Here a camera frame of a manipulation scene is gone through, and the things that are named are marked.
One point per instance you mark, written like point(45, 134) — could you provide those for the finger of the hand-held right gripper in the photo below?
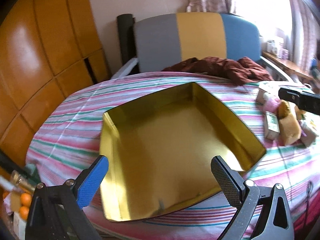
point(297, 97)

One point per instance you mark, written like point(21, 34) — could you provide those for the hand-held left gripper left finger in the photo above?
point(91, 183)

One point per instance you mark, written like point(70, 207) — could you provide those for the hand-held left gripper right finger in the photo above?
point(225, 182)

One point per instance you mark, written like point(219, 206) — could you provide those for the pale yellow cake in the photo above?
point(290, 132)

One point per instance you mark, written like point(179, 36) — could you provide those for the green white small box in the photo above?
point(271, 125)

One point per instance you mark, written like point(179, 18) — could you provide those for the gold metal tin box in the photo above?
point(162, 142)

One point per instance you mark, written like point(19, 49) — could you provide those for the white cardboard box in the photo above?
point(265, 90)

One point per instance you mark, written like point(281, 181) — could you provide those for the wooden side table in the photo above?
point(287, 63)

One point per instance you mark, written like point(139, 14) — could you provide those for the white boxes on side table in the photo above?
point(277, 46)

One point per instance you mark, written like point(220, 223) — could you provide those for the pink green striped bed sheet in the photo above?
point(75, 120)

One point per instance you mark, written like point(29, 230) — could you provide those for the orange fruit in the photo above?
point(24, 212)
point(25, 198)

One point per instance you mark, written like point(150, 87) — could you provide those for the gold capped bottle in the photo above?
point(20, 181)

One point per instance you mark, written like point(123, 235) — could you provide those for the dark red crumpled cloth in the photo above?
point(225, 67)

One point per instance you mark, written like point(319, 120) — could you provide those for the grey yellow blue chair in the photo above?
point(200, 37)

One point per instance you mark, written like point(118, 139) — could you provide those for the wooden wardrobe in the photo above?
point(37, 55)

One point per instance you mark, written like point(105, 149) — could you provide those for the black rolled mat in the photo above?
point(125, 37)

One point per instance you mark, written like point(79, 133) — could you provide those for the white bed frame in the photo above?
point(125, 68)

